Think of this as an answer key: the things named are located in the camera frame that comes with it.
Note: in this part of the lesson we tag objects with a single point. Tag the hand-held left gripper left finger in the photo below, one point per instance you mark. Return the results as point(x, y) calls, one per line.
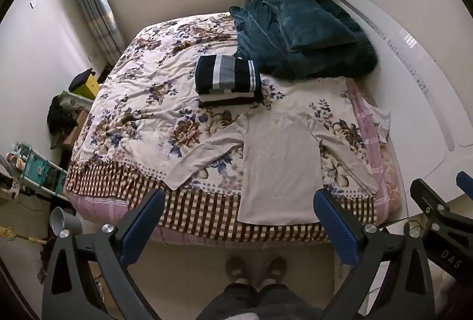
point(142, 224)

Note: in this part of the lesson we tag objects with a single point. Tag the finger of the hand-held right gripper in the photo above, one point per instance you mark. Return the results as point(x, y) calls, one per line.
point(466, 183)
point(428, 200)

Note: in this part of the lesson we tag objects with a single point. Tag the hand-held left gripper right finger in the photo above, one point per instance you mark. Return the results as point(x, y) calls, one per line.
point(334, 222)

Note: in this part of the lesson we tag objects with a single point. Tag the beige long-sleeve shirt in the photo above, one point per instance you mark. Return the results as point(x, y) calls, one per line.
point(281, 164)

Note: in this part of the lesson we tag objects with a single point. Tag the dark folded clothes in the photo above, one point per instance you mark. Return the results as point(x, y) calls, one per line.
point(229, 101)

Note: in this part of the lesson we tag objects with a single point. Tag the person's right slipper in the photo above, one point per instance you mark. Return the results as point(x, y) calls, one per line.
point(274, 270)

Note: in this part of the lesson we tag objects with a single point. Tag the person's slipper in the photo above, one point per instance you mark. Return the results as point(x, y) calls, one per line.
point(238, 270)
point(274, 270)

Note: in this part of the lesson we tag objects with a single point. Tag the grey waste bin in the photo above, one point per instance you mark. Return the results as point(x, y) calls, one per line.
point(64, 222)

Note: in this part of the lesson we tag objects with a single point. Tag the small white cloth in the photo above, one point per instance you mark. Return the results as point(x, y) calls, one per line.
point(382, 120)

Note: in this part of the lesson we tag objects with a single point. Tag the white headboard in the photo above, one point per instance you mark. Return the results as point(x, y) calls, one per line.
point(417, 90)

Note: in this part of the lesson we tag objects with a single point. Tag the person's left slipper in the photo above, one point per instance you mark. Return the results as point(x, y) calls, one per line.
point(238, 270)

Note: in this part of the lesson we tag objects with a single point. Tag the teal storage rack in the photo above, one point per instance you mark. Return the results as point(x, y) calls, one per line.
point(40, 172)

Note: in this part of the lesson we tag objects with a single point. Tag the cardboard box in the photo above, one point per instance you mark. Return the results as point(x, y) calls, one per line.
point(75, 127)

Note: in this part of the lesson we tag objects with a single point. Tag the person's dark trousers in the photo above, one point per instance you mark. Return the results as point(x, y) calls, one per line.
point(236, 299)

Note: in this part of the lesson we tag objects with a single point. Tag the floral blanket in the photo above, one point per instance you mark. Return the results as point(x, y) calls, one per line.
point(147, 102)

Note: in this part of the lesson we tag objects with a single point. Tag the black bag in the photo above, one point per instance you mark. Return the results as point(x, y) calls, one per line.
point(61, 116)

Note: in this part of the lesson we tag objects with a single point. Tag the white and green foam piece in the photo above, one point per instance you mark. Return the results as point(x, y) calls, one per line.
point(75, 101)

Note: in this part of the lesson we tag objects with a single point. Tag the yellow stool with black cushion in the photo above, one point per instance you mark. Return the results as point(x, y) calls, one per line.
point(87, 85)

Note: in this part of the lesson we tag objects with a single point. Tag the striped dark folded garment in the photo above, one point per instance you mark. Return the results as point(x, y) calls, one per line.
point(225, 74)

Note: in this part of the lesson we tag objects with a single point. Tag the teal fleece blanket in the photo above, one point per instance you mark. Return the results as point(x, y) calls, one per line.
point(258, 50)

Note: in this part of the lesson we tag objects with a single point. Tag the teal pillow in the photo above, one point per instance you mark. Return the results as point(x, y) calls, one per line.
point(310, 22)

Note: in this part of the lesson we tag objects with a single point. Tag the wall socket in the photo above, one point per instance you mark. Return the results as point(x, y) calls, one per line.
point(94, 55)

